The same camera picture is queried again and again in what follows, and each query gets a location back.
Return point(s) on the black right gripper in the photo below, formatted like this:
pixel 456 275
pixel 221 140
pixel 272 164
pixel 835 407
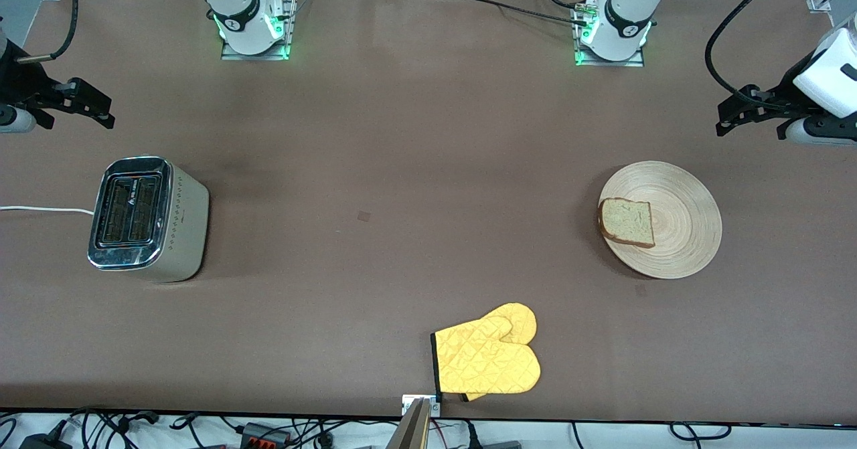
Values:
pixel 20 82

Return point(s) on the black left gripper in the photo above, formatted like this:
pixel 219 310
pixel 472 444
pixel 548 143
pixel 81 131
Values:
pixel 784 92

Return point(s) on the round light wooden plate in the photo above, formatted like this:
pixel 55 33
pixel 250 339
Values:
pixel 683 235

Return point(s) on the slice of brown-crust bread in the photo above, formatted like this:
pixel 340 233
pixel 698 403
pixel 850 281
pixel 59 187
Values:
pixel 629 221

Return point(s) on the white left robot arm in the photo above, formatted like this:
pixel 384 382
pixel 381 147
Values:
pixel 626 14

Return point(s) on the silver two-slot toaster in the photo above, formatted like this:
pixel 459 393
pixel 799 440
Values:
pixel 184 228

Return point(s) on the yellow quilted oven mitt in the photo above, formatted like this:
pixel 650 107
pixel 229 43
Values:
pixel 489 362
pixel 519 322

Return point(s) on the black power adapter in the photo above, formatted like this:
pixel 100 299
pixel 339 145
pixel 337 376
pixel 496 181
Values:
pixel 43 441

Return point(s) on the black orange connector block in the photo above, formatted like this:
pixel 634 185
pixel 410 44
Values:
pixel 264 434

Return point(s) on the metal table corner bracket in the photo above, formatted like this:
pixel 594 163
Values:
pixel 819 2

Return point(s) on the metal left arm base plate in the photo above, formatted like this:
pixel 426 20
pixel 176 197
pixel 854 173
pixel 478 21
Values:
pixel 609 63

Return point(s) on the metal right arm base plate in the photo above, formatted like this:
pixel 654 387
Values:
pixel 234 55

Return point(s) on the small metal edge bracket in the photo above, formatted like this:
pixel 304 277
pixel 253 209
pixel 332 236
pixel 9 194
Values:
pixel 408 402

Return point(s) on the aluminium camera post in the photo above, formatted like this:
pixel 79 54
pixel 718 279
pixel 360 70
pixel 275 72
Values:
pixel 412 432

